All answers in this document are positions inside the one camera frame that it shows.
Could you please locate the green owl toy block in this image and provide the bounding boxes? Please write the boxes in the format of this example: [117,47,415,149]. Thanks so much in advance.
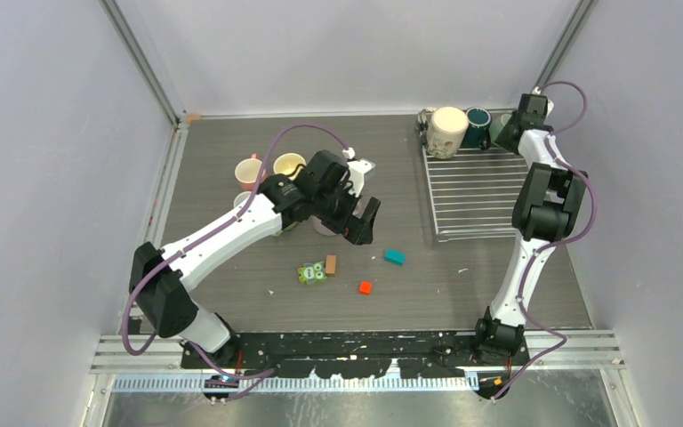
[298,262,327,285]

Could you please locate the lilac pink mug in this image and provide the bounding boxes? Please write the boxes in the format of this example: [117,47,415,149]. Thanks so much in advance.
[310,216,339,237]

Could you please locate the red cube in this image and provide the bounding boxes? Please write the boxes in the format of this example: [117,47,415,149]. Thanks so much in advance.
[358,281,373,295]

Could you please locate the dark teal mug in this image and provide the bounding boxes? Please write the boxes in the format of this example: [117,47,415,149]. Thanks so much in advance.
[461,107,492,150]

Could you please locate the pale green small mug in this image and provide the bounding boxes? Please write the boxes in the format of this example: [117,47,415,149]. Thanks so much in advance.
[488,113,512,145]

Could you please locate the white wire dish rack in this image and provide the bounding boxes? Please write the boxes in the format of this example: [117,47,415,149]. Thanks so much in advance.
[422,147,528,242]

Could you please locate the cream floral mug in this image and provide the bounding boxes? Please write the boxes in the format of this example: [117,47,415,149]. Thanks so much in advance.
[426,107,469,159]

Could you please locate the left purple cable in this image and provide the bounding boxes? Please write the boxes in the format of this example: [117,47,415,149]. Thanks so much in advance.
[120,122,355,403]

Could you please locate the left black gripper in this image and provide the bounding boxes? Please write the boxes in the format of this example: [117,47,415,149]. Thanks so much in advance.
[313,181,380,246]

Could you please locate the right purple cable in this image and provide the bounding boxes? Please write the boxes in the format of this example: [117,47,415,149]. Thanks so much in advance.
[491,81,597,402]

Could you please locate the blue grey small cup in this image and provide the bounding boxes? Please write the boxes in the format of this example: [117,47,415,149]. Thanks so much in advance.
[233,191,253,209]

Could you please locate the cream ribbed mug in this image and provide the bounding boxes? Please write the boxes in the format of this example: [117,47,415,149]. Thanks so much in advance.
[273,153,306,180]

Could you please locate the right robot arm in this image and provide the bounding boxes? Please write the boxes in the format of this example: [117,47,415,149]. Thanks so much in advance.
[471,92,585,366]

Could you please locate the purple cable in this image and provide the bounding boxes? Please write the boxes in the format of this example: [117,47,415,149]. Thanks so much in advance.
[491,81,597,402]
[120,122,355,403]

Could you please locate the tan wooden block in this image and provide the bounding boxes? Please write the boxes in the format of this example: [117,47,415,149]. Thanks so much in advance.
[325,254,338,277]

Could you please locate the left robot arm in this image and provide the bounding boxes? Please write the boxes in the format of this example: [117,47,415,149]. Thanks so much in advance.
[128,150,381,368]

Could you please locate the black base bar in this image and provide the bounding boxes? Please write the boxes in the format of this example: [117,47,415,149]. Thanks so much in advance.
[181,330,529,379]

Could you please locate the teal block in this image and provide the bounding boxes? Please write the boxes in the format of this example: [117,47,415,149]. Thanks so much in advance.
[384,249,406,266]

